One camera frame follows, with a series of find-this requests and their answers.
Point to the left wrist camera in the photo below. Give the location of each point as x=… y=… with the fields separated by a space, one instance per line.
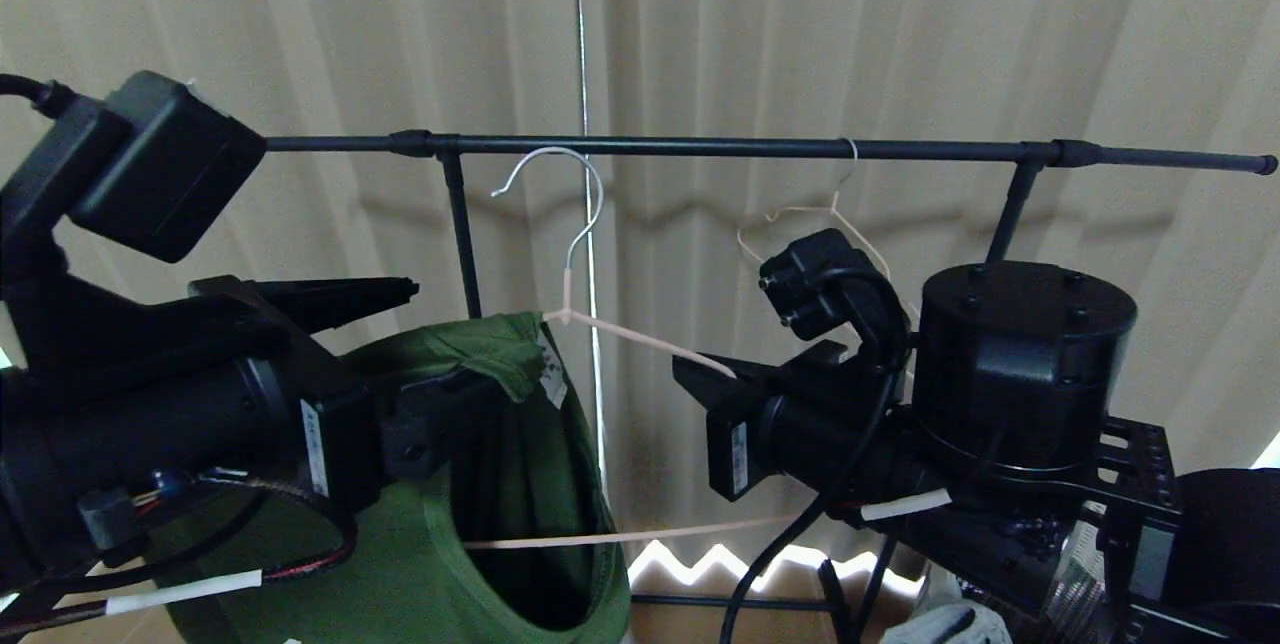
x=160 y=164

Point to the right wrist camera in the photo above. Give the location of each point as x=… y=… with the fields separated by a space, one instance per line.
x=815 y=284

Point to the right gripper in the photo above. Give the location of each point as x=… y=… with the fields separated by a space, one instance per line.
x=790 y=434

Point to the pale grey garment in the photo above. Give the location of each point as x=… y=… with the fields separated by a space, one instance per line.
x=940 y=626

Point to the green shirt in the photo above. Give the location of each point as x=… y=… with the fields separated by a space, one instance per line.
x=400 y=564

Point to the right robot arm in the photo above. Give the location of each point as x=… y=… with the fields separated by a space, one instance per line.
x=1020 y=364

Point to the beige curtain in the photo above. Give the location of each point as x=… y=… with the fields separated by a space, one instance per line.
x=300 y=24

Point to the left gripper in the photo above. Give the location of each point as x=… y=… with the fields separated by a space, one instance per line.
x=200 y=424

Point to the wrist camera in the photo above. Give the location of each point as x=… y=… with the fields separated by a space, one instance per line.
x=160 y=164
x=815 y=284

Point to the black clothes rack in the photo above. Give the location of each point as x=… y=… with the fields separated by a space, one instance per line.
x=700 y=146

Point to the pink clothes hanger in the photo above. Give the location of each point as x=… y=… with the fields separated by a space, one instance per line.
x=800 y=211
x=567 y=314

